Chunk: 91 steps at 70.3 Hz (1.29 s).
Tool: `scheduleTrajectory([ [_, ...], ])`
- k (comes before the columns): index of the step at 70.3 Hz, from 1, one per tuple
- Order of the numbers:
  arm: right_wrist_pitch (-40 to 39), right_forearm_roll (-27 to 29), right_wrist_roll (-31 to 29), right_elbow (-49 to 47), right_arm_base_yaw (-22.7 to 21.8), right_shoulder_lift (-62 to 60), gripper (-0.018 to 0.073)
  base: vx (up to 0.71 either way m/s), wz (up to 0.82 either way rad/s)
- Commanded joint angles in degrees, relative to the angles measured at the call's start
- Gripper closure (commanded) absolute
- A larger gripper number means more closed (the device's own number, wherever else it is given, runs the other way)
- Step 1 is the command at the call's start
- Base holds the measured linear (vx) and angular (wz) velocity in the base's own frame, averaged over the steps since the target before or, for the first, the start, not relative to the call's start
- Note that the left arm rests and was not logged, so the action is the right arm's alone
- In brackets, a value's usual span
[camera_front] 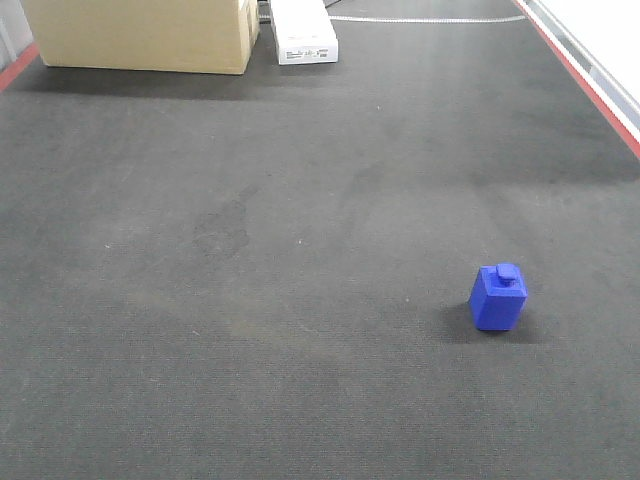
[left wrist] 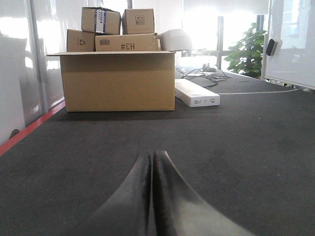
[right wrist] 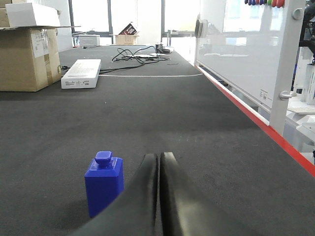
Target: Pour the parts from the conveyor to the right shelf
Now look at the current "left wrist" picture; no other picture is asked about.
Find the cardboard box top right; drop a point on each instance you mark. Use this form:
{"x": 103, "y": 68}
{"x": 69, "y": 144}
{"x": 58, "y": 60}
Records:
{"x": 138, "y": 21}

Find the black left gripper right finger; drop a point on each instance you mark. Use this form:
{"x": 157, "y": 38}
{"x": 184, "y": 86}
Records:
{"x": 180, "y": 211}

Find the cardboard box marked #3H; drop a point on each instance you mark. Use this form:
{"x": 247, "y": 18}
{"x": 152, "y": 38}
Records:
{"x": 128, "y": 42}

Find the large open cardboard box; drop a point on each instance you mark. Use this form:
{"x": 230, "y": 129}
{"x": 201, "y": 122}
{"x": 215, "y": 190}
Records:
{"x": 118, "y": 81}

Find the long white flat box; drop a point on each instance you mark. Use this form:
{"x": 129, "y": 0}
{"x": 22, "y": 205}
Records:
{"x": 194, "y": 95}

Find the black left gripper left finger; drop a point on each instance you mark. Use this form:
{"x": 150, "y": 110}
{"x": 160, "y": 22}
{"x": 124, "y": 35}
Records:
{"x": 126, "y": 212}

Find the green potted plant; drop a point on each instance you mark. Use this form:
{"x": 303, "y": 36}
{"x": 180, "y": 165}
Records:
{"x": 245, "y": 55}

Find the small cardboard box recycling mark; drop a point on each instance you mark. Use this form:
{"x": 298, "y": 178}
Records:
{"x": 80, "y": 41}

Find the white whiteboard panel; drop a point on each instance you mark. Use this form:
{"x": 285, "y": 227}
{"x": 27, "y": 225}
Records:
{"x": 292, "y": 24}

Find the white box behind cartons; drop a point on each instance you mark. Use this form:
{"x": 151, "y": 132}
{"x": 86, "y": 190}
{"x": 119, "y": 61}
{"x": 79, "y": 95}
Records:
{"x": 175, "y": 40}

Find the black whiteboard eraser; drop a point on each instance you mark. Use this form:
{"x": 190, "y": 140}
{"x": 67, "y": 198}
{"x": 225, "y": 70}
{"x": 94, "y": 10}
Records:
{"x": 271, "y": 47}

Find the cardboard box with blue label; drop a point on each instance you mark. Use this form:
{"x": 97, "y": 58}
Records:
{"x": 100, "y": 20}

